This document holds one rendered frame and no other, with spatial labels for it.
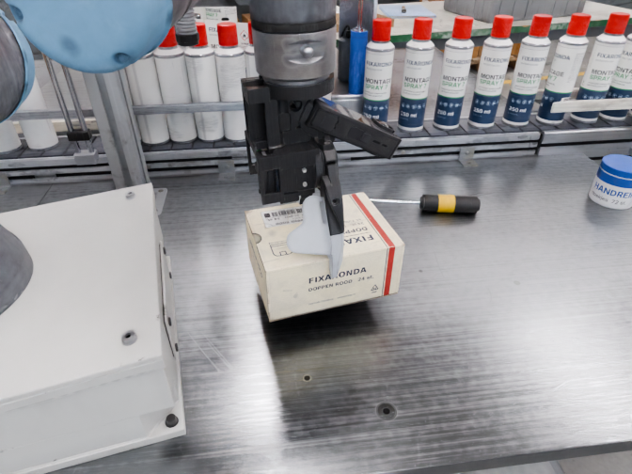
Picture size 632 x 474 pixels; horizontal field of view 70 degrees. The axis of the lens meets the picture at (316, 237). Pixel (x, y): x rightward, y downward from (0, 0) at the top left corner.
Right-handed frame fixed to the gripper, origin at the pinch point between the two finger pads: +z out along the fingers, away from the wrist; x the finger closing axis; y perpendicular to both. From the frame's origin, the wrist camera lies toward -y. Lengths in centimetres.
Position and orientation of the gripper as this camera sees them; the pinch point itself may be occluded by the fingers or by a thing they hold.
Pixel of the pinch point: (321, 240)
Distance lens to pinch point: 55.0
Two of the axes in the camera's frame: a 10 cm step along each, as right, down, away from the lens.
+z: 0.2, 8.1, 5.9
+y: -9.5, 2.0, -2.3
